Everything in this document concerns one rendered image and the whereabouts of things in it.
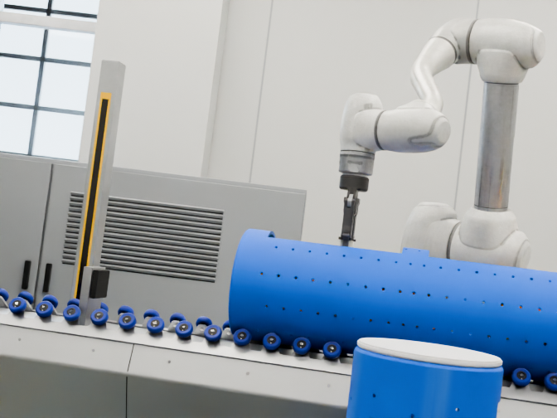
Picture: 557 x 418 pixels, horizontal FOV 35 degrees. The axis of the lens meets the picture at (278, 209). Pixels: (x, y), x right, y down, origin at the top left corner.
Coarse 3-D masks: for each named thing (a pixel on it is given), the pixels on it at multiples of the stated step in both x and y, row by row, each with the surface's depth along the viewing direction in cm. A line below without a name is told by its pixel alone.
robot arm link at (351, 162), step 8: (344, 152) 227; (352, 152) 225; (360, 152) 225; (344, 160) 227; (352, 160) 225; (360, 160) 225; (368, 160) 226; (344, 168) 226; (352, 168) 225; (360, 168) 225; (368, 168) 226
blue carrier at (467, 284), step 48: (240, 240) 225; (288, 240) 224; (240, 288) 218; (288, 288) 216; (336, 288) 214; (384, 288) 213; (432, 288) 211; (480, 288) 210; (528, 288) 209; (288, 336) 221; (336, 336) 217; (384, 336) 214; (432, 336) 211; (480, 336) 209; (528, 336) 207
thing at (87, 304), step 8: (88, 272) 234; (96, 272) 235; (104, 272) 239; (88, 280) 234; (96, 280) 235; (104, 280) 240; (88, 288) 234; (96, 288) 235; (104, 288) 241; (80, 296) 234; (88, 296) 234; (96, 296) 235; (104, 296) 241; (80, 304) 234; (88, 304) 234; (96, 304) 240; (88, 312) 235; (80, 320) 234; (88, 320) 236
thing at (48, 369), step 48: (0, 336) 229; (48, 336) 228; (192, 336) 242; (0, 384) 230; (48, 384) 227; (96, 384) 224; (144, 384) 221; (192, 384) 219; (240, 384) 217; (288, 384) 216; (336, 384) 215; (528, 384) 227
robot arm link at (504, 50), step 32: (480, 32) 254; (512, 32) 249; (480, 64) 256; (512, 64) 250; (512, 96) 256; (480, 128) 262; (512, 128) 258; (480, 160) 262; (480, 192) 263; (480, 224) 261; (512, 224) 262; (448, 256) 269; (480, 256) 262; (512, 256) 259
